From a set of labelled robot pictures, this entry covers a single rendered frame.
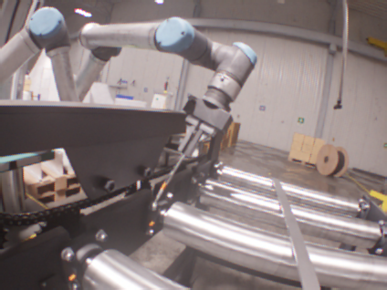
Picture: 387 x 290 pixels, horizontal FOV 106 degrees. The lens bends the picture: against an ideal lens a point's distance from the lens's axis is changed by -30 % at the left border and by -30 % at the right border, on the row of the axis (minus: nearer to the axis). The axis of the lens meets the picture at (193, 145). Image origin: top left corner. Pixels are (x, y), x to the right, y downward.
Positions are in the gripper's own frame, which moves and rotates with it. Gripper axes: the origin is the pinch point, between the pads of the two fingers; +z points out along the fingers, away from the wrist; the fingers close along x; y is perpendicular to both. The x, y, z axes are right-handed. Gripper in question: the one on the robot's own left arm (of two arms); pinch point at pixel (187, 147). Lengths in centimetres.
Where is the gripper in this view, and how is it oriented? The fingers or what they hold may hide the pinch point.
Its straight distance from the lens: 57.0
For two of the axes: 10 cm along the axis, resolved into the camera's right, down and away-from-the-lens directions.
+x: 8.0, 4.8, -3.7
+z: -5.2, 8.6, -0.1
